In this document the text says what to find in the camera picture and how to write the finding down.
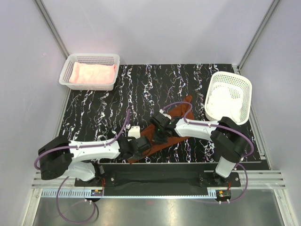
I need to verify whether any pink towel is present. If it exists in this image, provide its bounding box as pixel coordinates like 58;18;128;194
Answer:
69;62;117;84

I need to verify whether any brown towel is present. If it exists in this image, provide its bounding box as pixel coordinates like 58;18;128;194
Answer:
127;104;190;164

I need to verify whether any white rectangular mesh basket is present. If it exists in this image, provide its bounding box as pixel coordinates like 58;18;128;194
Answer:
59;53;120;91

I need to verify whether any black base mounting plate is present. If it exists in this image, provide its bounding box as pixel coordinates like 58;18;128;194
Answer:
75;163;241;188

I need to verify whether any white towel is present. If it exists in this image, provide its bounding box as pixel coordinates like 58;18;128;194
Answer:
206;86;243;122

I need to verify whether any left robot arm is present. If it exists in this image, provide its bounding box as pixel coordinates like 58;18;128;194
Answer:
35;136;151;186

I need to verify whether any connector board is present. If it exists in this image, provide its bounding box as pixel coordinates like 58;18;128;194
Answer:
91;188;103;196
218;190;231;197

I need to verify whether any left connector board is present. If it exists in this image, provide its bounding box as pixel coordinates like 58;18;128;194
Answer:
91;188;103;196

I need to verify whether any aluminium frame rail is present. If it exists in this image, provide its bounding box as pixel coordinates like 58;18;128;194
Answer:
31;170;285;189

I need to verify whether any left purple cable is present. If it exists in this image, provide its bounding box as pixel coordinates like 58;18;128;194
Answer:
34;108;131;223

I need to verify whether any white oval laundry basket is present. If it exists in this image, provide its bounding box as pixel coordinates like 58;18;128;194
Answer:
204;72;252;125

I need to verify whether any right connector board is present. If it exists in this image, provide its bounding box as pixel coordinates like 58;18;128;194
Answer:
218;190;231;197

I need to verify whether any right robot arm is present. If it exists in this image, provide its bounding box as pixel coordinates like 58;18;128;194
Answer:
150;112;252;187

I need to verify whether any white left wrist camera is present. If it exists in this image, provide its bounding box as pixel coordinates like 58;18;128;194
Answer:
126;124;141;139

